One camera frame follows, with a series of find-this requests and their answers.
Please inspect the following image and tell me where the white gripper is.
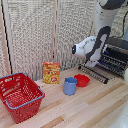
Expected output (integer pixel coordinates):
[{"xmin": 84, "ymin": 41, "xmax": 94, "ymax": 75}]
[{"xmin": 84, "ymin": 59, "xmax": 101, "ymax": 70}]

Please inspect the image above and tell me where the black oven tray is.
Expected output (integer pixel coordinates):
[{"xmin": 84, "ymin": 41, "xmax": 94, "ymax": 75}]
[{"xmin": 77, "ymin": 64, "xmax": 111, "ymax": 85}]

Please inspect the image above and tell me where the black toaster oven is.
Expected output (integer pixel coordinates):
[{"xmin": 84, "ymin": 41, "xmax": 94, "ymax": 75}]
[{"xmin": 98, "ymin": 36, "xmax": 128, "ymax": 80}]

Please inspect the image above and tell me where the red plastic bowl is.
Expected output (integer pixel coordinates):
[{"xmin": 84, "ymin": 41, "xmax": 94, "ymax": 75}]
[{"xmin": 73, "ymin": 73, "xmax": 91, "ymax": 88}]

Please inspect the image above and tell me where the blue plastic cup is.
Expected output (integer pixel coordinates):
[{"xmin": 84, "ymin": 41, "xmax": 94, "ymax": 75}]
[{"xmin": 63, "ymin": 76, "xmax": 78, "ymax": 96}]

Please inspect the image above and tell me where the yellow red cereal box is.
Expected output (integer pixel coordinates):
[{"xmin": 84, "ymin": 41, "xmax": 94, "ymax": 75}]
[{"xmin": 42, "ymin": 61, "xmax": 62, "ymax": 85}]

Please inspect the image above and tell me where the red plastic shopping basket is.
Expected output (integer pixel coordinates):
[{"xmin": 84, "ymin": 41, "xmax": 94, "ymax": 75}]
[{"xmin": 0, "ymin": 72, "xmax": 46, "ymax": 125}]

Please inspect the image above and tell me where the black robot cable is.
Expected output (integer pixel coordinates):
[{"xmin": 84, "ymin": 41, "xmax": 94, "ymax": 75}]
[{"xmin": 122, "ymin": 10, "xmax": 128, "ymax": 32}]

